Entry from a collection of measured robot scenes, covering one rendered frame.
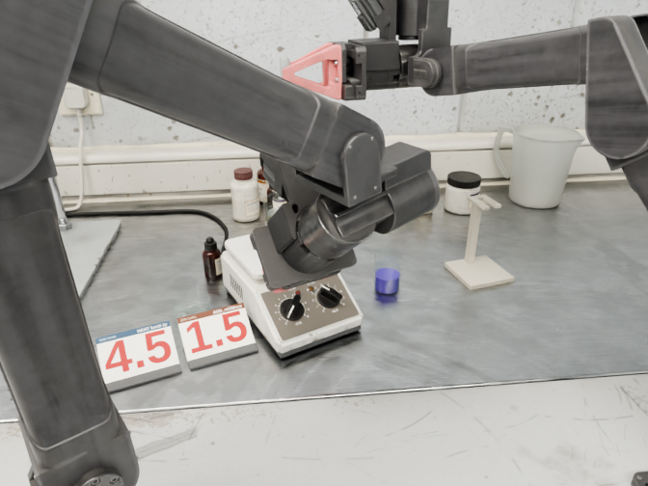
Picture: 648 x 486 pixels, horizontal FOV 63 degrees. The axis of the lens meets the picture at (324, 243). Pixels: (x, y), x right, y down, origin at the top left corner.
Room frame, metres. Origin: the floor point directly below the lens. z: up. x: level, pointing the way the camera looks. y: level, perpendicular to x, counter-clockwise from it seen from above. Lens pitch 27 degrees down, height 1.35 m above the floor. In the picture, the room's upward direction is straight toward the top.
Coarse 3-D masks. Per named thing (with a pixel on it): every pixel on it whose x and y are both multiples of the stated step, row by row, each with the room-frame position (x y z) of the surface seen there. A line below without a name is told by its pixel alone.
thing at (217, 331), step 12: (228, 312) 0.59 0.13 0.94; (240, 312) 0.60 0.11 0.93; (180, 324) 0.57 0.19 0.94; (192, 324) 0.57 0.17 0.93; (204, 324) 0.58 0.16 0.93; (216, 324) 0.58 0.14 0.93; (228, 324) 0.58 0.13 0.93; (240, 324) 0.59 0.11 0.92; (192, 336) 0.56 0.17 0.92; (204, 336) 0.56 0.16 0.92; (216, 336) 0.57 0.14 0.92; (228, 336) 0.57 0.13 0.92; (240, 336) 0.57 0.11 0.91; (192, 348) 0.55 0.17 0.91; (204, 348) 0.55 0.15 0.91
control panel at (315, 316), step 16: (304, 288) 0.62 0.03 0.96; (336, 288) 0.63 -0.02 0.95; (272, 304) 0.58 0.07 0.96; (304, 304) 0.59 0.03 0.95; (352, 304) 0.61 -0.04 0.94; (288, 320) 0.57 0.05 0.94; (304, 320) 0.57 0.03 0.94; (320, 320) 0.58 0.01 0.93; (336, 320) 0.58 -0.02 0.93; (288, 336) 0.55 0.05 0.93
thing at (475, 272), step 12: (480, 204) 0.75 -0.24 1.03; (492, 204) 0.75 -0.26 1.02; (480, 216) 0.78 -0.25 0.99; (468, 240) 0.78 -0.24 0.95; (468, 252) 0.78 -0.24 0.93; (456, 264) 0.77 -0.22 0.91; (468, 264) 0.77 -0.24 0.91; (480, 264) 0.77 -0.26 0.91; (492, 264) 0.77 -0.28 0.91; (456, 276) 0.74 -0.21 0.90; (468, 276) 0.73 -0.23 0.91; (480, 276) 0.73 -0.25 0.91; (492, 276) 0.73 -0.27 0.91; (504, 276) 0.73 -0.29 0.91
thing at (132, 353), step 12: (132, 336) 0.54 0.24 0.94; (144, 336) 0.55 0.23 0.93; (156, 336) 0.55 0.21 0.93; (168, 336) 0.55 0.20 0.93; (108, 348) 0.53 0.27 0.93; (120, 348) 0.53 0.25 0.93; (132, 348) 0.53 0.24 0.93; (144, 348) 0.54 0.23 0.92; (156, 348) 0.54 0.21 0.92; (168, 348) 0.54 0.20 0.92; (108, 360) 0.52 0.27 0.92; (120, 360) 0.52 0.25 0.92; (132, 360) 0.52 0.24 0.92; (144, 360) 0.52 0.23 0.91; (156, 360) 0.53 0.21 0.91; (168, 360) 0.53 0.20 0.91; (108, 372) 0.50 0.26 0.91; (120, 372) 0.51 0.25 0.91
